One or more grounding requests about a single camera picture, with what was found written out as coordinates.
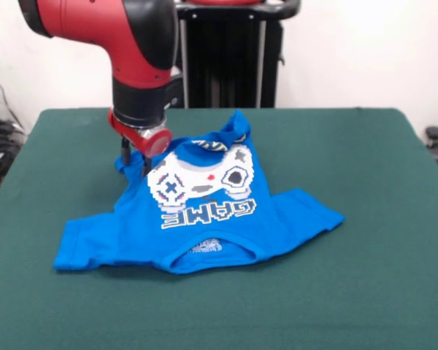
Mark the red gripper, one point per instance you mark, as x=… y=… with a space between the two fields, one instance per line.
x=153 y=142

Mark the blue printed t-shirt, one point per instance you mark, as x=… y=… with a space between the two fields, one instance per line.
x=222 y=226

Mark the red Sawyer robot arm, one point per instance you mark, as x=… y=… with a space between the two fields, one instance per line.
x=131 y=54

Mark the dark green table cloth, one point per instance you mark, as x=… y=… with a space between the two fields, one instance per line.
x=131 y=321

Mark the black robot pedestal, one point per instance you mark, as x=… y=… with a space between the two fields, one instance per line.
x=226 y=54

